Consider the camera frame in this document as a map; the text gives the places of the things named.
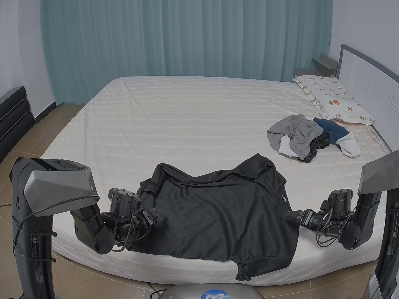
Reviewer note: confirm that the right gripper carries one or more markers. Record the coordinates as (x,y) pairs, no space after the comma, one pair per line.
(313,219)

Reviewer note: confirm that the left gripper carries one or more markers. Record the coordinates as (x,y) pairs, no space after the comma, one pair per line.
(146,220)

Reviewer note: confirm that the black T-shirt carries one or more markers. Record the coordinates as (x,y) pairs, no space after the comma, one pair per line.
(218,213)

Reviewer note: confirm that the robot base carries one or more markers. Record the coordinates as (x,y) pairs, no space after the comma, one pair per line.
(193,293)

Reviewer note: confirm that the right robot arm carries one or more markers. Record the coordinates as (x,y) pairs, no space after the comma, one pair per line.
(377,173)

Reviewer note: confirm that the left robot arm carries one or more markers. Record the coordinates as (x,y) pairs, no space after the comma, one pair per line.
(56,185)

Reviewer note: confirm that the bed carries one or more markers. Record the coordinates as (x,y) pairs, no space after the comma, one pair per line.
(187,120)

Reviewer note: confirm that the black shiny garment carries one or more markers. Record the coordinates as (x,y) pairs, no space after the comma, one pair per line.
(318,146)

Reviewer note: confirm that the small white garment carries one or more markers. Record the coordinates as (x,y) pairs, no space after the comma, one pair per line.
(286,148)

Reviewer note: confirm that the large white garment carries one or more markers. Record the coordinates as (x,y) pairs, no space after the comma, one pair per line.
(349,146)

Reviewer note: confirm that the dark blue garment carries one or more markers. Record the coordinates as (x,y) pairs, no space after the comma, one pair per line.
(333,132)

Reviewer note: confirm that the grey garment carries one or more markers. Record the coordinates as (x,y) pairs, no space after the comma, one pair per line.
(296,129)

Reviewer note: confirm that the white printed pillow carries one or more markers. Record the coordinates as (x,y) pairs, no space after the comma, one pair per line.
(333,100)

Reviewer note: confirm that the grey bedside table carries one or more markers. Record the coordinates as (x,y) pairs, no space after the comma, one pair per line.
(324,64)

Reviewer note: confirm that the blue-green curtain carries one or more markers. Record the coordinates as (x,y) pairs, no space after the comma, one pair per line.
(187,26)

